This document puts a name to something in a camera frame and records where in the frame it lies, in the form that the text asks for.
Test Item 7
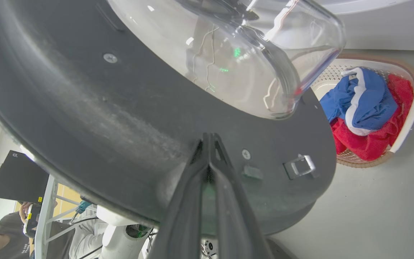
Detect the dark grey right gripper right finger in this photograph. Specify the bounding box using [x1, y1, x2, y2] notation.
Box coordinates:
[209, 133, 275, 259]

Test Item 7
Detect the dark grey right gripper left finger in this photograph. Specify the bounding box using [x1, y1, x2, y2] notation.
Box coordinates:
[147, 133, 210, 259]

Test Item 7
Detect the dark grey washing machine door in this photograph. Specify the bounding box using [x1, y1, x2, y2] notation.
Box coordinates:
[0, 0, 348, 237]

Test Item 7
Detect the white washing machine body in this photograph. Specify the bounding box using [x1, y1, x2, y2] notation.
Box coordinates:
[317, 0, 414, 51]

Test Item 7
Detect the person in white shirt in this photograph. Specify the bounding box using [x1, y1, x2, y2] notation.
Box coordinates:
[68, 216, 107, 259]

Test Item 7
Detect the red towel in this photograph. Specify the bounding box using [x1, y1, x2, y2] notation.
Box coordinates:
[330, 74, 414, 162]

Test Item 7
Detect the black handheld controller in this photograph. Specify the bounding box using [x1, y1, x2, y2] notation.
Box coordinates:
[23, 203, 42, 238]

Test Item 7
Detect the black flat panel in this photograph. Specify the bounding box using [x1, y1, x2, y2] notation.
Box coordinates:
[0, 150, 50, 204]

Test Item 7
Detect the blue and white garment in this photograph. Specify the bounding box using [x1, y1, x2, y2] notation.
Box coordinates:
[319, 67, 398, 137]

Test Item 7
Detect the person in dark shirt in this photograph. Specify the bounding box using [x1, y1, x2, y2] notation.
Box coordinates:
[0, 201, 32, 259]

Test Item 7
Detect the white laundry basket brown rim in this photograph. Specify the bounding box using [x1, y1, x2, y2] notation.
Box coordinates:
[311, 54, 414, 169]

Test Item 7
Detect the teal cable connector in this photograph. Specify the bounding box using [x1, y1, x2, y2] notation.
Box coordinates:
[75, 200, 93, 215]

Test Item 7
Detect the white metal frame stand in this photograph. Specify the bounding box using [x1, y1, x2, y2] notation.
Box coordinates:
[34, 175, 97, 259]

